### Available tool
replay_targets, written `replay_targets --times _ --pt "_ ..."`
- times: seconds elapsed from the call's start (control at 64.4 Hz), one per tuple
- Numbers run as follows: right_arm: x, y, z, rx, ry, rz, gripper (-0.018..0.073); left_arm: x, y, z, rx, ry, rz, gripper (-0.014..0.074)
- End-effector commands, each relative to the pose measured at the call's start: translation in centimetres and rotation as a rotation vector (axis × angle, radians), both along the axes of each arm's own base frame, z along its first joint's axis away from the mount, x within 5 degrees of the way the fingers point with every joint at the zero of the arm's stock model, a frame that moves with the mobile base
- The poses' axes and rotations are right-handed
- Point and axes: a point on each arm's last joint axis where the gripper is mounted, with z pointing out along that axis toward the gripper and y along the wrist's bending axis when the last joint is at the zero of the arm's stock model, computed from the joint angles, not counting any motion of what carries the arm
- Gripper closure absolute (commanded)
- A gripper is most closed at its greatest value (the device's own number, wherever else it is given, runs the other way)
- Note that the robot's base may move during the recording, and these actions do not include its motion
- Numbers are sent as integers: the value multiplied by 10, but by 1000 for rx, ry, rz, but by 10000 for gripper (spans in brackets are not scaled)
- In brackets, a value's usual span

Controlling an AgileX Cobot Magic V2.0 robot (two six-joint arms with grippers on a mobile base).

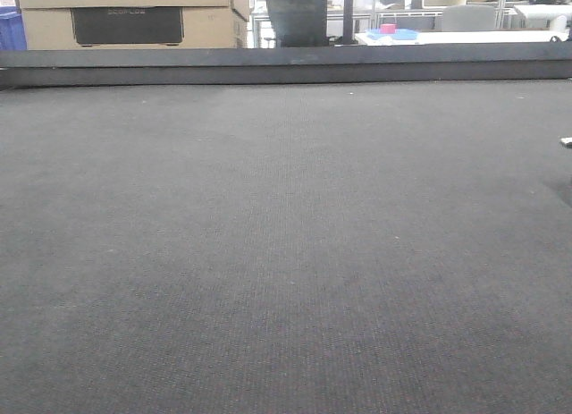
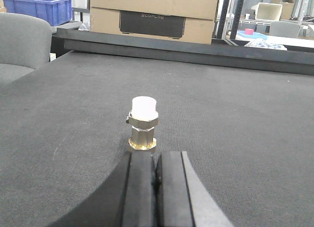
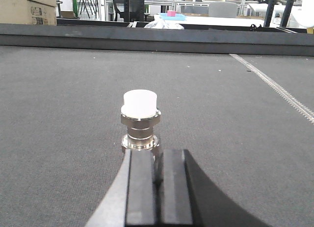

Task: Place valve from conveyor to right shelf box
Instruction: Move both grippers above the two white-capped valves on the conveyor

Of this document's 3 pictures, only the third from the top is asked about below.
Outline black metal rack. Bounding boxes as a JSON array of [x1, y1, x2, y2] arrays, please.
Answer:
[[113, 0, 145, 22]]

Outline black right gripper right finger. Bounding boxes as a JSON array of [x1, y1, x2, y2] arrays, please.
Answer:
[[159, 150, 267, 227]]

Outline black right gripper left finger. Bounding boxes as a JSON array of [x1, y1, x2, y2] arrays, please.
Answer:
[[86, 149, 157, 227]]

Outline light blue tray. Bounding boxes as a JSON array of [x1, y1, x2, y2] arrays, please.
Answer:
[[159, 13, 186, 21]]

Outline white background table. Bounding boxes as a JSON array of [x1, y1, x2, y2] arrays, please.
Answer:
[[166, 16, 264, 26]]

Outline black conveyor side rail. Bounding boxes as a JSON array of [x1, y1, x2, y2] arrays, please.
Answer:
[[0, 24, 314, 57]]

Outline grey office chair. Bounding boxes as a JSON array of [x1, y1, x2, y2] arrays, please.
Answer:
[[209, 1, 238, 18]]

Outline crumpled clear plastic bag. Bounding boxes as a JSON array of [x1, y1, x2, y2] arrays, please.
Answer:
[[144, 19, 184, 30]]

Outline metal valve with white cap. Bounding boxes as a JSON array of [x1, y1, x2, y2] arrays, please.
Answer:
[[121, 89, 161, 157]]

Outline dark grey conveyor belt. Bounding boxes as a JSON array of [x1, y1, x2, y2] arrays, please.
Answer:
[[0, 46, 314, 227]]

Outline pink cube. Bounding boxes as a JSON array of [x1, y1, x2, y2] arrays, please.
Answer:
[[167, 10, 176, 17]]

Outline stacked cardboard boxes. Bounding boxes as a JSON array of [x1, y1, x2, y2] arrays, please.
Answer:
[[0, 0, 57, 25]]

